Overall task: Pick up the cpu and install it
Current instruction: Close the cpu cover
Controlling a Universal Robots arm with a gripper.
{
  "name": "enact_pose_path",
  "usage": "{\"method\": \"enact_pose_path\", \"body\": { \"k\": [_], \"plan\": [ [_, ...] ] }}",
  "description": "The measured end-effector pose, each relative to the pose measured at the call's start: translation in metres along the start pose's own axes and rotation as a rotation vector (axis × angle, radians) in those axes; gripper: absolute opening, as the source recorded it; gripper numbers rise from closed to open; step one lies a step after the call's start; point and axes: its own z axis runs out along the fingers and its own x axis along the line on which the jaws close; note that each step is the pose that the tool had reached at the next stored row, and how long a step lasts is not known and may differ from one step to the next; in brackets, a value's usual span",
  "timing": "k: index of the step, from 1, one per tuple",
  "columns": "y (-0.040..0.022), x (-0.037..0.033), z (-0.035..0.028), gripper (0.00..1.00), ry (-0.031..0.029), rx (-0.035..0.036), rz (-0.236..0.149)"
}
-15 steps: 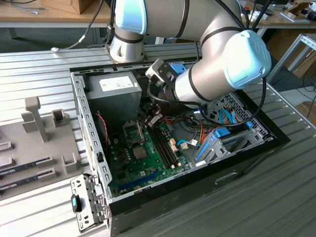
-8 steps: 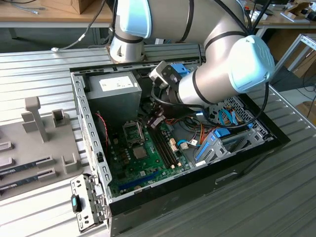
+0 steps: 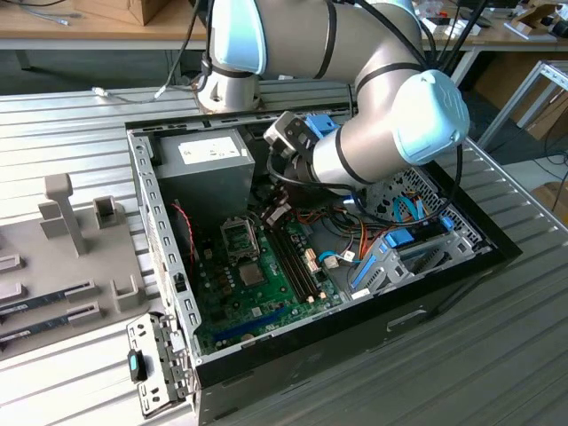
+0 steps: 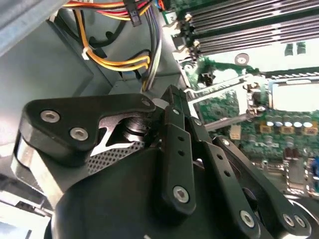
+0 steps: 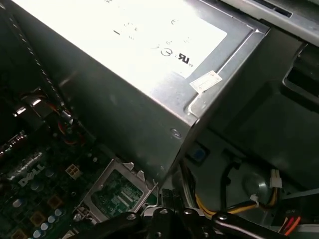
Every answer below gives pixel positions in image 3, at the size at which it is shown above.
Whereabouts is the black PC case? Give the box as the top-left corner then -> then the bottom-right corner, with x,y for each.
125,100 -> 524,425

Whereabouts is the red black twisted wire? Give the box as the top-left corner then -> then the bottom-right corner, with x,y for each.
170,201 -> 199,267

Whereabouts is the brown cardboard box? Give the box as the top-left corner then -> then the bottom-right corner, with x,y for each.
530,179 -> 568,214
73,0 -> 172,27

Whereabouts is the grey loose cable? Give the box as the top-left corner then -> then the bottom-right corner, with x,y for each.
91,84 -> 201,106

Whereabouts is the blue expansion slot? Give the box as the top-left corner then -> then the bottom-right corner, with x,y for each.
211,304 -> 288,342

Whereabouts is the silver CPU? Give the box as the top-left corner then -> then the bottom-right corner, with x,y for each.
239,264 -> 266,288

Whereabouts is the grey parts rack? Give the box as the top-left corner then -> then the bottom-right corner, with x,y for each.
0,172 -> 150,356

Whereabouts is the grey metal disk bay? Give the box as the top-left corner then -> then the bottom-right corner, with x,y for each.
350,179 -> 396,218
348,220 -> 477,299

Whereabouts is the grey expansion slot latch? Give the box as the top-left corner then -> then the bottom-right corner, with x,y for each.
126,312 -> 200,418

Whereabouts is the RAM stick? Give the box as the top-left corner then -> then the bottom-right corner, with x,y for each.
0,290 -> 71,315
0,313 -> 75,345

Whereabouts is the grey power supply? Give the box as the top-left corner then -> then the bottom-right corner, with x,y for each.
153,130 -> 257,219

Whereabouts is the black plugged cable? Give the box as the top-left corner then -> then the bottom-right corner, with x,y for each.
265,146 -> 356,197

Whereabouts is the CPU socket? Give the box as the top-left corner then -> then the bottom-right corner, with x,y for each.
236,262 -> 269,289

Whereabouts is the white box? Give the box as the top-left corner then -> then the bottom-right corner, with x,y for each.
421,15 -> 483,37

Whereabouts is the black latch handle blue button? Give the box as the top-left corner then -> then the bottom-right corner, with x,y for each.
127,350 -> 149,383

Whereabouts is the metal locking lever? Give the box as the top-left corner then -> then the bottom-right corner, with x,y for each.
253,212 -> 267,263

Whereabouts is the metal socket cover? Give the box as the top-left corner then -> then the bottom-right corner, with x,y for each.
220,217 -> 261,263

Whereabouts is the black camera bracket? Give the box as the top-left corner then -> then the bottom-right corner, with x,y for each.
283,115 -> 321,154

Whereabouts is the open cardboard box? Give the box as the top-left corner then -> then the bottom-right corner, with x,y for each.
505,0 -> 568,43

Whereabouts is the orange red wire bundle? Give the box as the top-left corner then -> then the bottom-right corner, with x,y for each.
292,208 -> 375,261

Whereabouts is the black RAM slot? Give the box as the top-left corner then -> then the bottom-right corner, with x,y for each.
272,225 -> 315,303
267,225 -> 310,304
278,224 -> 320,301
283,223 -> 327,299

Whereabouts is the green motherboard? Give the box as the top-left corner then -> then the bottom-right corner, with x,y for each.
193,212 -> 348,352

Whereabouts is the wooden desk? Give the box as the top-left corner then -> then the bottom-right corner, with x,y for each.
0,0 -> 209,52
416,0 -> 568,107

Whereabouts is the black tripod pole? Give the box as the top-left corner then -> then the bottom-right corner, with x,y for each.
437,0 -> 492,90

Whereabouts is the aluminium frame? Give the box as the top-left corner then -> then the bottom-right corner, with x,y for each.
477,59 -> 568,152

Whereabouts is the blue disk carrier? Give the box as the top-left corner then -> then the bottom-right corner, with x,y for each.
383,229 -> 417,249
304,114 -> 342,141
350,251 -> 380,290

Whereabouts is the blue flat data wire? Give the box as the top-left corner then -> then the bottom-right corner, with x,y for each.
392,194 -> 438,227

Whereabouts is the black camera cable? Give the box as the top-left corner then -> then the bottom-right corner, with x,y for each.
345,0 -> 465,225

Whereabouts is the brown cardboard sheet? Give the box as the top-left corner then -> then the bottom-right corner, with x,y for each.
472,52 -> 568,141

